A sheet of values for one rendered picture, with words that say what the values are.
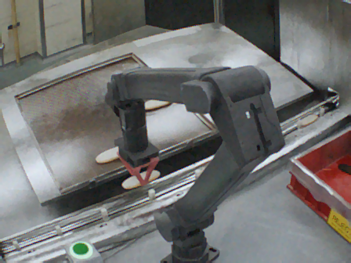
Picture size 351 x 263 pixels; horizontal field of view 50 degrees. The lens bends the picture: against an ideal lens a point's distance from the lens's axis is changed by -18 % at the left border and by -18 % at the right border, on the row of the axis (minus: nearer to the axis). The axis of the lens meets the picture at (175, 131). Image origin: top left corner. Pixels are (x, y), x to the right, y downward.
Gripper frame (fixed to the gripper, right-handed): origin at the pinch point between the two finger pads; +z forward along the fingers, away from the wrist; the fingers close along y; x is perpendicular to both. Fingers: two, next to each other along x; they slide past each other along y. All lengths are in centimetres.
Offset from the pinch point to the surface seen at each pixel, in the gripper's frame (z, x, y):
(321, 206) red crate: 7.6, -34.1, -32.8
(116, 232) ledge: 6.5, 12.1, -7.8
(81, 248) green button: 2.2, 23.7, -13.0
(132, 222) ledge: 6.5, 7.0, -6.8
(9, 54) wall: 74, -27, 371
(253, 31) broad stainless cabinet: 46, -194, 165
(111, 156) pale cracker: 1.8, 0.3, 14.7
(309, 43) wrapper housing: -14, -80, 14
